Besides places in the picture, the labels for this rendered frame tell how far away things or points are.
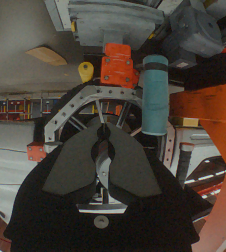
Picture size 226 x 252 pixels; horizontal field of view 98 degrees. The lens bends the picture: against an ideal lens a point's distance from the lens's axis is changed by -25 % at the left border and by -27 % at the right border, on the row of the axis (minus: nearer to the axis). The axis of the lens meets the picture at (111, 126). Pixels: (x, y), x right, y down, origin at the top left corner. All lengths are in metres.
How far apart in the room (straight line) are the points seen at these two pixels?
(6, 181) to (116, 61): 0.93
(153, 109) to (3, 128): 0.77
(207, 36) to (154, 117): 0.36
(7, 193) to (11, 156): 0.30
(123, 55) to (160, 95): 0.22
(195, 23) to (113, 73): 0.37
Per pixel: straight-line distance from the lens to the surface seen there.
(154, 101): 0.40
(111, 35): 0.76
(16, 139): 0.79
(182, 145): 0.36
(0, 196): 1.10
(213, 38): 0.56
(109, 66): 0.51
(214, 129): 0.67
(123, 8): 0.73
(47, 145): 0.29
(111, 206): 0.42
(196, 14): 0.57
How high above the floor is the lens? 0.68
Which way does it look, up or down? 6 degrees up
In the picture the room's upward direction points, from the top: 177 degrees counter-clockwise
